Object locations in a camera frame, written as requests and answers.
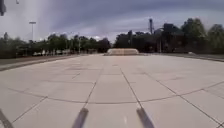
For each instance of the pale concrete slab plaza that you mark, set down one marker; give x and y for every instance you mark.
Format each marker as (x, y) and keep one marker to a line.
(113, 86)

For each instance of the tall mast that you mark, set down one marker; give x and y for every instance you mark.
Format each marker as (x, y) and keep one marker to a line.
(151, 26)

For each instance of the row of trees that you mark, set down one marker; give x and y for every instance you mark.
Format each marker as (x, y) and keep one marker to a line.
(56, 43)

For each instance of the robot's own part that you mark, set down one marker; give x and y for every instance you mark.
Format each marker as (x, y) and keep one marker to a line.
(80, 118)
(145, 118)

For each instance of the group of dark trees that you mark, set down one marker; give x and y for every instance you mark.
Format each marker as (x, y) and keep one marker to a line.
(186, 38)

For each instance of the dark ground strip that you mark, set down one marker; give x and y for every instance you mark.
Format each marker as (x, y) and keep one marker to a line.
(26, 62)

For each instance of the lamp pole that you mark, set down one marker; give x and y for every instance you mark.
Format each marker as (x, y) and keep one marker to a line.
(32, 31)

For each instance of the low pale stone wall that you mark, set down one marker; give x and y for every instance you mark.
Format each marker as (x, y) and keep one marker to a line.
(122, 51)

